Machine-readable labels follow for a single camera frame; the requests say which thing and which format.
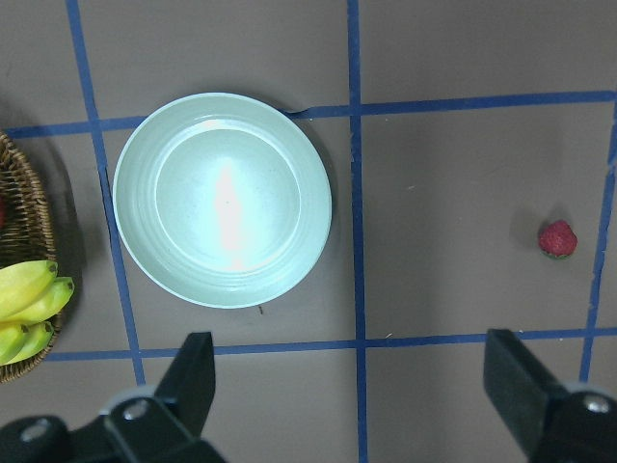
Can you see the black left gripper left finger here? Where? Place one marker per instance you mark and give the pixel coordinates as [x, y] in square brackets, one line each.
[164, 426]

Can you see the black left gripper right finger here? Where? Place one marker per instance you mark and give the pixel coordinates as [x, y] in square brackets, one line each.
[551, 421]

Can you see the light green round plate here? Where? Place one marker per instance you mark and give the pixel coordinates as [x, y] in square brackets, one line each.
[222, 200]

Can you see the yellow banana bunch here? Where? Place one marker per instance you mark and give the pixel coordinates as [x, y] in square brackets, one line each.
[32, 292]

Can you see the brown wicker basket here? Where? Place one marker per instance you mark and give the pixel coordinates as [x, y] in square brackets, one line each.
[28, 231]

